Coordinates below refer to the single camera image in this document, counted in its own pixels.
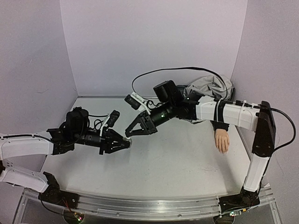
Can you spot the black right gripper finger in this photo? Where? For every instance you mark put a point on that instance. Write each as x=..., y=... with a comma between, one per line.
x=136, y=124
x=139, y=132

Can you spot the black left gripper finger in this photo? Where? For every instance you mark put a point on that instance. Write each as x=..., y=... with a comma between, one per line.
x=116, y=137
x=118, y=147

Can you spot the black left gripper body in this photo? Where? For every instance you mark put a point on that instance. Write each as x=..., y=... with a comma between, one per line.
x=105, y=142

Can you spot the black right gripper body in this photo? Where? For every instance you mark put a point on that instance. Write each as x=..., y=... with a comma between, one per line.
x=146, y=122

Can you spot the small nail polish bottle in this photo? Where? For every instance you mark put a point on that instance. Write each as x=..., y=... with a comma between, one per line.
x=128, y=142

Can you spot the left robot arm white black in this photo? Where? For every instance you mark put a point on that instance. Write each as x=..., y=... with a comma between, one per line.
x=74, y=130

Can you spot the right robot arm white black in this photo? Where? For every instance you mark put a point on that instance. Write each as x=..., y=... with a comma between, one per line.
x=195, y=106

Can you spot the grey crumpled cloth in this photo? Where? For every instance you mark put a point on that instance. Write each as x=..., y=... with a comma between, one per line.
x=220, y=87

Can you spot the mannequin hand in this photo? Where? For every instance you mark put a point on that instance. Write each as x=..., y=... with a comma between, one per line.
x=222, y=140

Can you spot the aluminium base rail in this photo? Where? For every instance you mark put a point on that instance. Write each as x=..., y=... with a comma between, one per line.
x=154, y=209

